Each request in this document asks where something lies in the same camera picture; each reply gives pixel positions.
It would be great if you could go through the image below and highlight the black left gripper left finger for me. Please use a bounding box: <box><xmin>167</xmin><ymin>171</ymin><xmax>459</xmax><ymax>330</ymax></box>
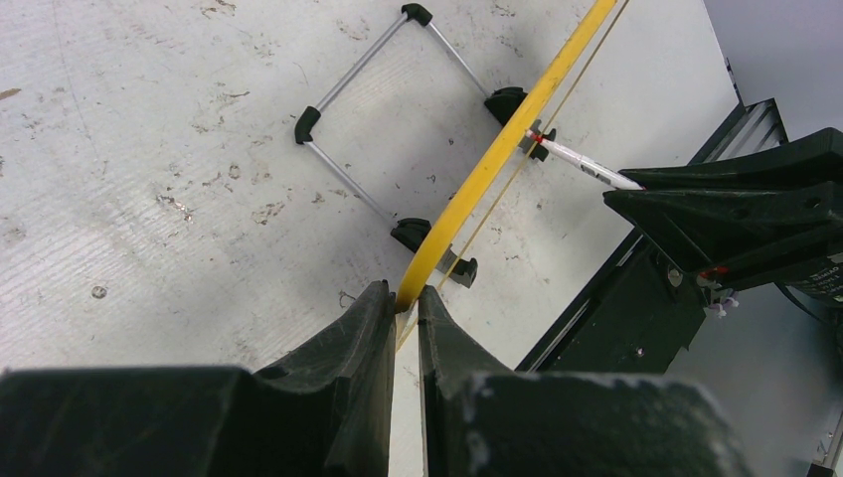
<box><xmin>1</xmin><ymin>281</ymin><xmax>396</xmax><ymax>476</ymax></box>

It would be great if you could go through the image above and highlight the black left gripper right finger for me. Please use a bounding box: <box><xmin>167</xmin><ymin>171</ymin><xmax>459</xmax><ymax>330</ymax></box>
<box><xmin>418</xmin><ymin>286</ymin><xmax>752</xmax><ymax>476</ymax></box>

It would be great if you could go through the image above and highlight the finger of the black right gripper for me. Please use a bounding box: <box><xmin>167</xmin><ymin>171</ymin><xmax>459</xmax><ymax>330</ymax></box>
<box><xmin>603</xmin><ymin>183</ymin><xmax>842</xmax><ymax>291</ymax></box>
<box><xmin>620</xmin><ymin>127</ymin><xmax>842</xmax><ymax>190</ymax></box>

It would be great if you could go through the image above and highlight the white marker pen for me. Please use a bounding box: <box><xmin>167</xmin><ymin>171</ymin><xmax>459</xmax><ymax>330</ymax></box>
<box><xmin>544</xmin><ymin>141</ymin><xmax>644</xmax><ymax>191</ymax></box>

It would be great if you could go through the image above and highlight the yellow framed small whiteboard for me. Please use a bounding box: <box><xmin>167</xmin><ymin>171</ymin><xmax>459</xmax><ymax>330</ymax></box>
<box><xmin>394</xmin><ymin>0</ymin><xmax>741</xmax><ymax>477</ymax></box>

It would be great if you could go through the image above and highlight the black whiteboard foot left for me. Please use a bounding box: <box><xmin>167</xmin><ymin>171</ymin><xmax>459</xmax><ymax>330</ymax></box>
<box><xmin>436</xmin><ymin>248</ymin><xmax>478</xmax><ymax>288</ymax></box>

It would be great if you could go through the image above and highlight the black whiteboard foot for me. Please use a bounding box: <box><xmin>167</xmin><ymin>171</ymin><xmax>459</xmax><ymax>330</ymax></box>
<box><xmin>436</xmin><ymin>248</ymin><xmax>478</xmax><ymax>288</ymax></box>
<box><xmin>518</xmin><ymin>119</ymin><xmax>557</xmax><ymax>162</ymax></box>

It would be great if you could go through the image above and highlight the black whiteboard foot right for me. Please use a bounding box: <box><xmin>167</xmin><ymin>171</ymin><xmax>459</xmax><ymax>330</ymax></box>
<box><xmin>518</xmin><ymin>119</ymin><xmax>557</xmax><ymax>162</ymax></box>

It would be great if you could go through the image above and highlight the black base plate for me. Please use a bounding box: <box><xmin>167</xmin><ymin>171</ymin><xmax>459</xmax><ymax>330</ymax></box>
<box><xmin>514</xmin><ymin>98</ymin><xmax>790</xmax><ymax>377</ymax></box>

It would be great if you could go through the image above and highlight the metal whiteboard stand frame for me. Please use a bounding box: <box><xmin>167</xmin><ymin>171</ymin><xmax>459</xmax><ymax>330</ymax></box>
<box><xmin>292</xmin><ymin>3</ymin><xmax>528</xmax><ymax>252</ymax></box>

